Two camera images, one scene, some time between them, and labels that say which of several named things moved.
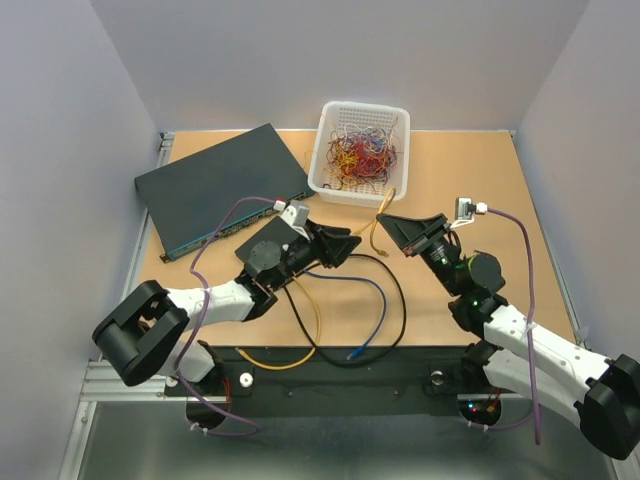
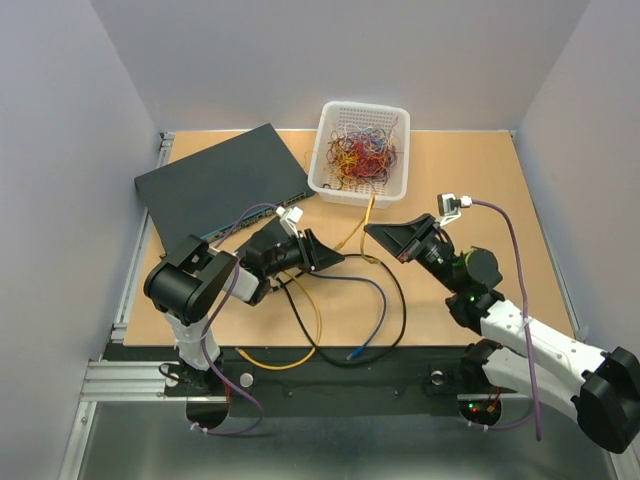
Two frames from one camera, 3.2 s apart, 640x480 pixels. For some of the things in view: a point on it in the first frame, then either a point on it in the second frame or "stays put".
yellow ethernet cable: [373, 223] -> [364, 222]
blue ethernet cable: [361, 348] stays put
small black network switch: [279, 231] stays put
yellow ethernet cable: [298, 364] stays put
